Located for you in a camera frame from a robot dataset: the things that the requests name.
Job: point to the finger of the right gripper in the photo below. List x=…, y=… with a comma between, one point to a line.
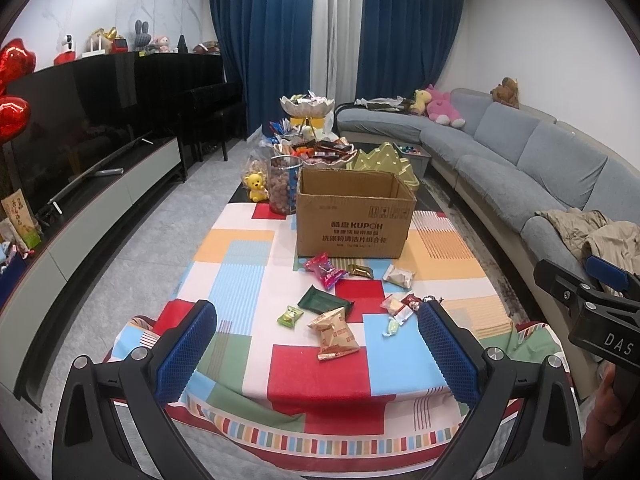
x=607, y=274
x=557, y=282

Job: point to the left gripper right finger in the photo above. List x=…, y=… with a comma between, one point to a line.
x=544, y=442

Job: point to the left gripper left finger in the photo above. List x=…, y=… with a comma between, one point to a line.
x=89, y=442

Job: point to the white pastry packet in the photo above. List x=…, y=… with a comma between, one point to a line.
x=399, y=277

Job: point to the pale green candy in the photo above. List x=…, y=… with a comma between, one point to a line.
x=391, y=328

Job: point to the gold foil snack packet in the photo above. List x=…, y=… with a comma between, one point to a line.
x=360, y=271

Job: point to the beige fortune biscuit bag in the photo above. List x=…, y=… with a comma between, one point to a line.
x=335, y=337

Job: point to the green yellow candy packet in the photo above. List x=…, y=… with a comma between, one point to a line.
x=290, y=316

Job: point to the pink red snack bag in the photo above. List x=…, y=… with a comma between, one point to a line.
x=324, y=270

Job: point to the dark green wafer packet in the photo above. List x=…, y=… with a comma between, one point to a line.
x=318, y=301

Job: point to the right hand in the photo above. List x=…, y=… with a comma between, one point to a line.
x=610, y=453

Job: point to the beige clothes pile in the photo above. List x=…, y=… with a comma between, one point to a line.
x=591, y=233

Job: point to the grey sectional sofa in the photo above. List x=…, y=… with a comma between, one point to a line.
x=515, y=171

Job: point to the grey black tv console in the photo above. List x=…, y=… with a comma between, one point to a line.
x=38, y=311

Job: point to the grey storage bin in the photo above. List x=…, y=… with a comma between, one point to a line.
x=417, y=156

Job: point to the brown teddy bear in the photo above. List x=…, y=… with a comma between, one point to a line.
x=506, y=93

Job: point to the pink plush toy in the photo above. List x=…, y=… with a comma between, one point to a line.
x=441, y=110

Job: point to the gold mountain-shaped candy box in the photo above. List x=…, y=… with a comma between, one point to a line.
x=385, y=158

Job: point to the brown cardboard box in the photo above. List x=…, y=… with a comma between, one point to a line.
x=352, y=214

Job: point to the colourful patchwork tablecloth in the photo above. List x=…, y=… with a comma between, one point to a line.
x=320, y=368

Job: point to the yellow plush toy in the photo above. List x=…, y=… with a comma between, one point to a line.
x=421, y=99

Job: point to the remote control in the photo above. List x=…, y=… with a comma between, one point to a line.
x=113, y=172

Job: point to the two-tier white snack stand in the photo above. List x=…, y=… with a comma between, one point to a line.
x=306, y=132

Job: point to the yellow bear figurine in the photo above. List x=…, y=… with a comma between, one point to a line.
x=256, y=185

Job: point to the clear jar of cookies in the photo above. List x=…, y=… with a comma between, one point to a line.
x=283, y=176

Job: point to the blue curtain right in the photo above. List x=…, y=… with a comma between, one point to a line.
x=404, y=45

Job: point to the blue curtain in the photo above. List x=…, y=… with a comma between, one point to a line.
x=266, y=46
x=404, y=45

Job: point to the clear bag of nuts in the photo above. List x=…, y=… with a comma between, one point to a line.
x=257, y=162

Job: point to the black television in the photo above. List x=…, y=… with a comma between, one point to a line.
x=80, y=112

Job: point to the black piano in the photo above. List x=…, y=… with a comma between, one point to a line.
x=187, y=96

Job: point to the white sheer curtain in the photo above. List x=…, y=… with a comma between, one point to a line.
x=335, y=46

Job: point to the white red robot toy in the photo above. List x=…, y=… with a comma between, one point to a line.
x=68, y=51

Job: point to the grey bunny plush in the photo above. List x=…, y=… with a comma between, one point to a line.
x=142, y=37

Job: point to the blue curtain left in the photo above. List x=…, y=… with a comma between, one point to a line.
x=266, y=46

